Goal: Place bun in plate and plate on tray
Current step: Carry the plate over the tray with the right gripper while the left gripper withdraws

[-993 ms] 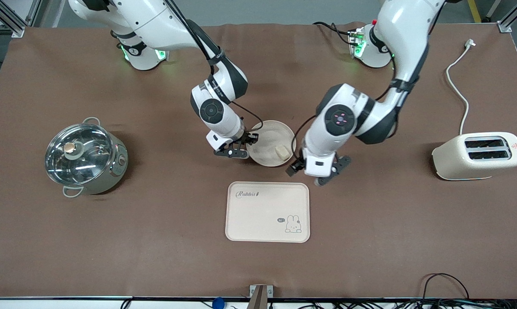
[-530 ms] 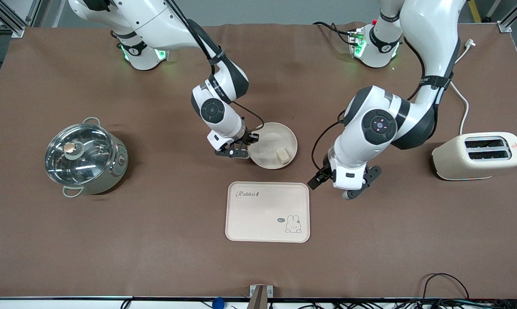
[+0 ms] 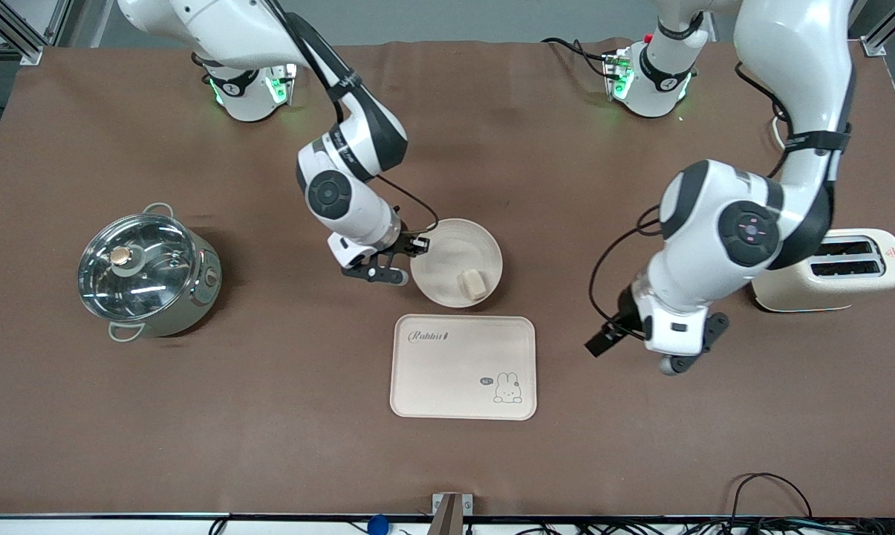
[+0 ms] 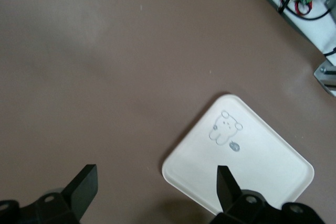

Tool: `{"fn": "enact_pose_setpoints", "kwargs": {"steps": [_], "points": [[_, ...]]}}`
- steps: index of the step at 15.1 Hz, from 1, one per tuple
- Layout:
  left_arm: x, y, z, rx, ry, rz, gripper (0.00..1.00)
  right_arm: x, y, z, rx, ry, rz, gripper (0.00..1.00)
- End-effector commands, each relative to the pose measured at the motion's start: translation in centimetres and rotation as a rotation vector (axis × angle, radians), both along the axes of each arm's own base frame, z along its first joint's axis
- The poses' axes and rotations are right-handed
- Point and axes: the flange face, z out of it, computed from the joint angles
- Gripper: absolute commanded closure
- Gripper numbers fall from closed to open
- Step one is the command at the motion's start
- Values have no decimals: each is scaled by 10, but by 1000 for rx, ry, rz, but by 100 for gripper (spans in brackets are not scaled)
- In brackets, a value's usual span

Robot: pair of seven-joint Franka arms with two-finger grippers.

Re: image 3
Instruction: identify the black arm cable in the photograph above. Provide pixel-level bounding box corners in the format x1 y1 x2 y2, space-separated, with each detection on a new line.
588 204 665 332
265 0 441 238

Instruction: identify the black base power cable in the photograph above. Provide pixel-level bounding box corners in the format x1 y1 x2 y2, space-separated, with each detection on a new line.
541 36 614 77

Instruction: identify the white two-slot toaster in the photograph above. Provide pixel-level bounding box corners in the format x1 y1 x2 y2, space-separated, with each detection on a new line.
751 227 895 314

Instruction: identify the thin black cable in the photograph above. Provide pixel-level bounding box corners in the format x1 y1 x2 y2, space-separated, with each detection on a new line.
735 62 791 125

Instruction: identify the metal table bracket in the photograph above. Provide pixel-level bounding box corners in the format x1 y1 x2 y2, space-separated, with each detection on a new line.
431 492 475 535

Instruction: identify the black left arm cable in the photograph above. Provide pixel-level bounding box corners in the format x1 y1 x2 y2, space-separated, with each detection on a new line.
588 204 665 332

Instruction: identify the beige round bowl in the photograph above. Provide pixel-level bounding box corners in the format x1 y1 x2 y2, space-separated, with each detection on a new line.
409 217 504 309

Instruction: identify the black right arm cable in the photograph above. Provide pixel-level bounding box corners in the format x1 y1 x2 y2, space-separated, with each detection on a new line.
265 0 441 238

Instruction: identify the small pale bun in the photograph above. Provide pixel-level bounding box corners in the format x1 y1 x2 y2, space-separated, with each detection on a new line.
457 268 489 302

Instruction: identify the aluminium frame profile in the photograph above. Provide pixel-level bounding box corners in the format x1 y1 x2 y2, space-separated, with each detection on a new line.
0 0 73 68
847 0 895 58

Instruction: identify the steel pot with glass lid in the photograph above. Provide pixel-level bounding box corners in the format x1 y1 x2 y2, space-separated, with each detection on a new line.
77 201 224 343

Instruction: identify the cream rabbit-print tray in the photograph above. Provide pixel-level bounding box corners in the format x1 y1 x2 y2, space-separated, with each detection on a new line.
389 314 538 422

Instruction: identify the glass pot lid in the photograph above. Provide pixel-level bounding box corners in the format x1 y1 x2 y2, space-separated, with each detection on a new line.
77 213 200 322

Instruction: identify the black looped cable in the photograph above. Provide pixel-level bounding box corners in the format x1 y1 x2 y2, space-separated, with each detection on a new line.
728 471 814 533

